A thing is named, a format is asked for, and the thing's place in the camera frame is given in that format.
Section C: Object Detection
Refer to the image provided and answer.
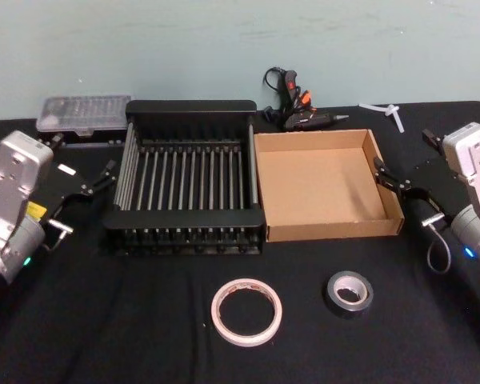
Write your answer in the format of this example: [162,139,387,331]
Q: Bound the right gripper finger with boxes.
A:
[373,155,414,197]
[422,127,445,156]

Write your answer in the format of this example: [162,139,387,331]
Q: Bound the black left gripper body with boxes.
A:
[26,159,95,227]

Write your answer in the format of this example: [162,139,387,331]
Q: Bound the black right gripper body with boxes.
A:
[402,157,473,241]

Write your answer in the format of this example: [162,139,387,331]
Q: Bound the silver tape roll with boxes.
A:
[326,270,374,320]

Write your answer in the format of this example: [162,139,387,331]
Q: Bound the white tape roll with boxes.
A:
[210,278,283,347]

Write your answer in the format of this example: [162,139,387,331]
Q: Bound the small white three-armed plastic piece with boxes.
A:
[358,102,406,134]

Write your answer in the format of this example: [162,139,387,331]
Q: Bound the clear plastic case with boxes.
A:
[35,94,133,149]

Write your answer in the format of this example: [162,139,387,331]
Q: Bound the shallow brown cardboard tray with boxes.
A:
[254,128,406,243]

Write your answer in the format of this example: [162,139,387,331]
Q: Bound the black rack with steel bars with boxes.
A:
[102,99,267,257]

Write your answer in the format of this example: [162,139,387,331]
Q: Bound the black table cloth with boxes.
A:
[0,99,480,384]

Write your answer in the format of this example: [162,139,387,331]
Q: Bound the black corded tool orange parts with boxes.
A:
[262,66,350,132]

